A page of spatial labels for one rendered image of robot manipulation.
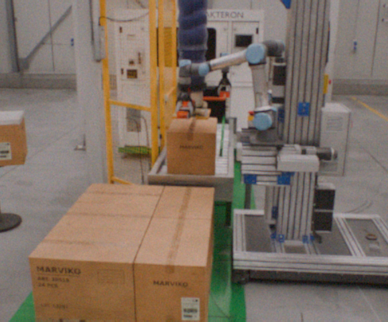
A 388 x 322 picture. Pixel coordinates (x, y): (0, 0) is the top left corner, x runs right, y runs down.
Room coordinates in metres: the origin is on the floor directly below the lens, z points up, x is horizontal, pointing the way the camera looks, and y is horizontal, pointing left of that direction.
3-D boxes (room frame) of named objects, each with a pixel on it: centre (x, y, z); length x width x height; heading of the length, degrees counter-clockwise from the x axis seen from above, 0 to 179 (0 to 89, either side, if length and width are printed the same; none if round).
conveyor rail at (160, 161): (4.57, 0.29, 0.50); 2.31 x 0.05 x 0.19; 176
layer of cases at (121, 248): (2.72, 0.40, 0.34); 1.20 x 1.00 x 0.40; 176
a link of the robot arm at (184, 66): (2.95, 0.08, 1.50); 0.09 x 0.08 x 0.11; 71
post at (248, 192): (3.92, -0.49, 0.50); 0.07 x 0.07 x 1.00; 86
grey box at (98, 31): (4.19, 0.91, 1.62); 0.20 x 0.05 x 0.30; 176
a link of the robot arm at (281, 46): (3.50, -0.59, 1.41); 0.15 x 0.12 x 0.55; 140
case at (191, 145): (3.75, 0.04, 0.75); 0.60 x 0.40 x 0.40; 177
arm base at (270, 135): (2.90, -0.47, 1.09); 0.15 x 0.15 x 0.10
